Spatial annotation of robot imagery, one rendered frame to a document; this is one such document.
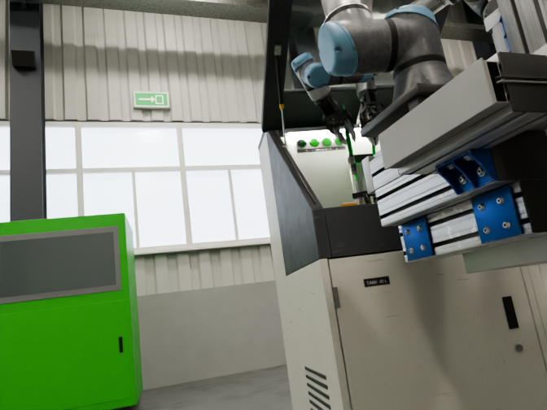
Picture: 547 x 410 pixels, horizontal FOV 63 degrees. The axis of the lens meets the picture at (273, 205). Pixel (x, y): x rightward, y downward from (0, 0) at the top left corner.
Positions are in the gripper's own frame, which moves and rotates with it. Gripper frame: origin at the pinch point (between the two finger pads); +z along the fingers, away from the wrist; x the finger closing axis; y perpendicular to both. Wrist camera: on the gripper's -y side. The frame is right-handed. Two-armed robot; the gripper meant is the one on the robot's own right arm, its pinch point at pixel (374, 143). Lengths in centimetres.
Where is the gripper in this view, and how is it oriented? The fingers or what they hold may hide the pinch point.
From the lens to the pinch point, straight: 180.8
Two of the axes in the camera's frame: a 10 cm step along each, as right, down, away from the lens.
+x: 9.8, -0.9, 1.8
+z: 1.3, 9.7, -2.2
